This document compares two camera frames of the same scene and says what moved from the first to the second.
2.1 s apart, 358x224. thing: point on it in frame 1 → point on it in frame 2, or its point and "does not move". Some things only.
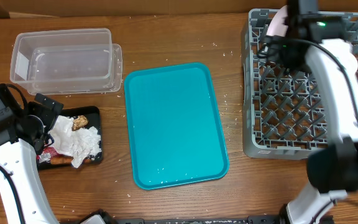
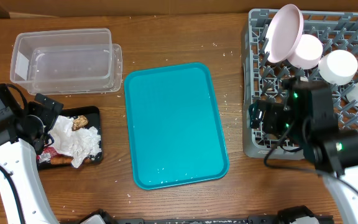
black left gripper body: x=42 y=119 does not move
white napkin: x=72 y=144 does not move
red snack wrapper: x=47 y=154 does not move
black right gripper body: x=286 y=55 → x=276 y=119
